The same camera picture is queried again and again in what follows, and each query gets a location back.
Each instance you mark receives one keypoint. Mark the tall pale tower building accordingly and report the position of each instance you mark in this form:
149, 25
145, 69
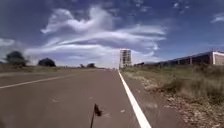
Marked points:
125, 58

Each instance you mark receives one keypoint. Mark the small distant trees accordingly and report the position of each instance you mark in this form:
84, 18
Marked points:
90, 65

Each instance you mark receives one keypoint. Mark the solid white edge line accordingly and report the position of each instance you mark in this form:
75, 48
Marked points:
134, 103

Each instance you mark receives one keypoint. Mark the robot's own part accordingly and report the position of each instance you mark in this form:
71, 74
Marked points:
96, 110

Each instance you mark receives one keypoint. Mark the reddish grey asphalt road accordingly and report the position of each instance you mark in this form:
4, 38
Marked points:
63, 100

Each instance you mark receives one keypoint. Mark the round dark tree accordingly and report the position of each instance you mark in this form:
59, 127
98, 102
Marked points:
46, 62

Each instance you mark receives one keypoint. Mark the flat dry grass strip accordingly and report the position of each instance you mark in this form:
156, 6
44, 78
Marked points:
33, 69

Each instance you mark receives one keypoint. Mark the thin white lane line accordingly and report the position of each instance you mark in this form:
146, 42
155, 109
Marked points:
33, 81

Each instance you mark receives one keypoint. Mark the dry grass verge with gravel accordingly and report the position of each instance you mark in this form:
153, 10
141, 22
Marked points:
193, 86

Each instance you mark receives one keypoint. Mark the long low building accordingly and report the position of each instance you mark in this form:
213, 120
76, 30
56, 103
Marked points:
200, 59

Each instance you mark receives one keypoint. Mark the large dark tree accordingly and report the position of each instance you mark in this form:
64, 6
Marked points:
15, 58

